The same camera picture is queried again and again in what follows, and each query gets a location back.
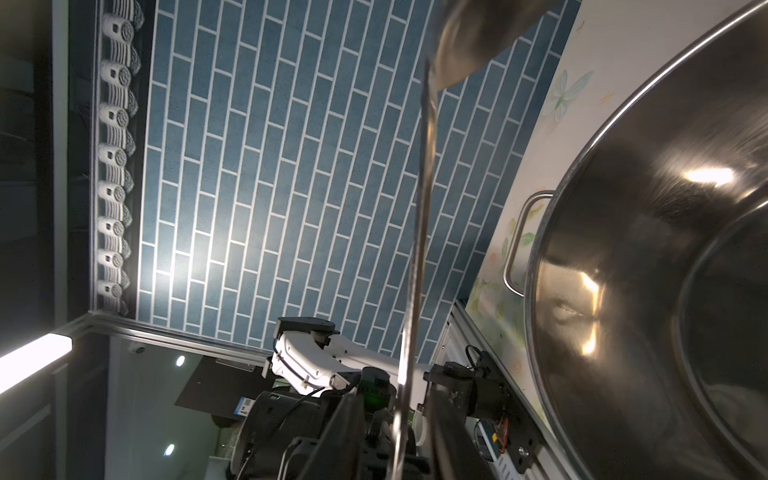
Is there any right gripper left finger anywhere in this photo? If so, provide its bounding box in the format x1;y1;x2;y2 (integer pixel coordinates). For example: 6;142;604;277
299;388;366;479

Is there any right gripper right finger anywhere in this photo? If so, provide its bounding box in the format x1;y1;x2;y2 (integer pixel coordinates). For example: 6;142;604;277
424;386;495;480

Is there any stainless steel stock pot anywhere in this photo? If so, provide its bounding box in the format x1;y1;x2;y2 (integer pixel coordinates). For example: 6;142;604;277
522;1;767;479

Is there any long steel ladle spoon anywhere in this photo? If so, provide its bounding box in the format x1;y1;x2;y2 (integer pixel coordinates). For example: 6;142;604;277
387;1;554;479

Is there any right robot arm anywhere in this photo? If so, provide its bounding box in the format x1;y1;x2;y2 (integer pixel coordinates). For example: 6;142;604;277
229;317;502;479

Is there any white LED light strip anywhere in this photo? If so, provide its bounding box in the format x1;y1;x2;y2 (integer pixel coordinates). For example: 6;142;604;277
0;333;73;394

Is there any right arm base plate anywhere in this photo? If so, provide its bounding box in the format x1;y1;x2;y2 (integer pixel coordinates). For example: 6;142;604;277
424;345;544;475

